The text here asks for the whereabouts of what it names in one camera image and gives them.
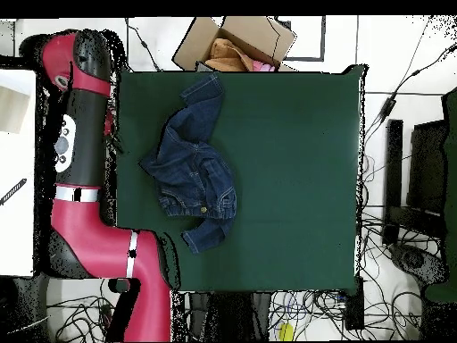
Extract blue denim jeans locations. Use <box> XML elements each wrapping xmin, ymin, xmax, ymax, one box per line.
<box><xmin>138</xmin><ymin>72</ymin><xmax>238</xmax><ymax>255</ymax></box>

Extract black flat panel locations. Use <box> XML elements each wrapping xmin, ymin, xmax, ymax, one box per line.
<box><xmin>406</xmin><ymin>119</ymin><xmax>448</xmax><ymax>215</ymax></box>

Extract beige box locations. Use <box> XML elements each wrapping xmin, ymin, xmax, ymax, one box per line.
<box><xmin>0</xmin><ymin>85</ymin><xmax>30</xmax><ymax>135</ymax></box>

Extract brown cardboard box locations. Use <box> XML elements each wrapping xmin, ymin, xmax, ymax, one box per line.
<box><xmin>171</xmin><ymin>15</ymin><xmax>297</xmax><ymax>72</ymax></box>

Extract black ribbed strip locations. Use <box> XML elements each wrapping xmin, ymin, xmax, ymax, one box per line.
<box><xmin>0</xmin><ymin>177</ymin><xmax>29</xmax><ymax>207</ymax></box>

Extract orange towel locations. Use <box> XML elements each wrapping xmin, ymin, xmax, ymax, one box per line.
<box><xmin>204</xmin><ymin>38</ymin><xmax>253</xmax><ymax>72</ymax></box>

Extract white desk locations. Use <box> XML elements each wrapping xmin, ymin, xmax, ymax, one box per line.
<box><xmin>0</xmin><ymin>69</ymin><xmax>37</xmax><ymax>277</ymax></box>

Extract pink cloth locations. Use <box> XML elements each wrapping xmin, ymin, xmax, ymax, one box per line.
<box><xmin>251</xmin><ymin>59</ymin><xmax>278</xmax><ymax>72</ymax></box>

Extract dark green table cloth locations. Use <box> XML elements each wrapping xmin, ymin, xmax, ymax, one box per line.
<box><xmin>115</xmin><ymin>61</ymin><xmax>369</xmax><ymax>294</ymax></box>

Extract yellow ball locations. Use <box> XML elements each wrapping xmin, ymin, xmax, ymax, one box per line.
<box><xmin>278</xmin><ymin>322</ymin><xmax>295</xmax><ymax>342</ymax></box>

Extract black upright bar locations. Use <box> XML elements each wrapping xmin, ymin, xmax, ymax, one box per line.
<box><xmin>382</xmin><ymin>119</ymin><xmax>404</xmax><ymax>247</ymax></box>

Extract black power strip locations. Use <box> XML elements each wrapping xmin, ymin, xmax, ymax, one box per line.
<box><xmin>344</xmin><ymin>275</ymin><xmax>366</xmax><ymax>331</ymax></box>

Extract black cable with inline switch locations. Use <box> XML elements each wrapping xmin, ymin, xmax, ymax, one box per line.
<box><xmin>124</xmin><ymin>16</ymin><xmax>162</xmax><ymax>72</ymax></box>

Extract tangled black cables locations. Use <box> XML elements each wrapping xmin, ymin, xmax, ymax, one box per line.
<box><xmin>269</xmin><ymin>289</ymin><xmax>349</xmax><ymax>341</ymax></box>
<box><xmin>46</xmin><ymin>292</ymin><xmax>115</xmax><ymax>342</ymax></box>

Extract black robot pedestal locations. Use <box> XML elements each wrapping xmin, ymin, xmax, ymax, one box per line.
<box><xmin>188</xmin><ymin>291</ymin><xmax>273</xmax><ymax>342</ymax></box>

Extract black power adapter cable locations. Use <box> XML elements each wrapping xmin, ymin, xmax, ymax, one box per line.
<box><xmin>361</xmin><ymin>41</ymin><xmax>457</xmax><ymax>151</ymax></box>

